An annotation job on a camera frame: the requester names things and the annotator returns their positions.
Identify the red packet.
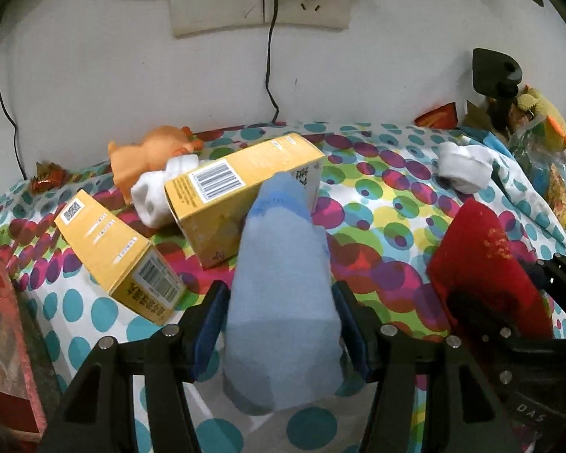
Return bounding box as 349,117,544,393
415,102,458,129

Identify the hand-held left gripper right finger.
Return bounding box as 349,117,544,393
332,280,524,453

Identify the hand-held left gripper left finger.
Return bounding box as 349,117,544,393
38,280,230,453

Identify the light blue sock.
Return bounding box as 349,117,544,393
223,170,346,416

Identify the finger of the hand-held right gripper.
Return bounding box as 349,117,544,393
534,254,566,322
446,291,555,388

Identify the black television cable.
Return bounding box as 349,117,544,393
0,19,29,180

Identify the red sock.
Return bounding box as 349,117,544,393
427,198,555,341

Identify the red candy wrapper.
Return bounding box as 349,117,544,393
31,163,69,194

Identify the pile of snack packets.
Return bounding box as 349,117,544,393
462,99,566,241

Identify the small white sock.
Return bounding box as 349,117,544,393
131,153,201,227
436,140,492,194

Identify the orange rubber toy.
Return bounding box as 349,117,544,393
108,125,203,206

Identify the black adapter cable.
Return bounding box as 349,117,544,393
264,0,280,123

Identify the red round tray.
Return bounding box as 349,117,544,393
0,259,62,444

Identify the black camera stand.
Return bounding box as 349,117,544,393
472,48,522,135

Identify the yellow carton box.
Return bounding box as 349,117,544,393
164,134,326,270
54,190,187,326

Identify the polka dot tablecloth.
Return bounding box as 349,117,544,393
0,122,566,453

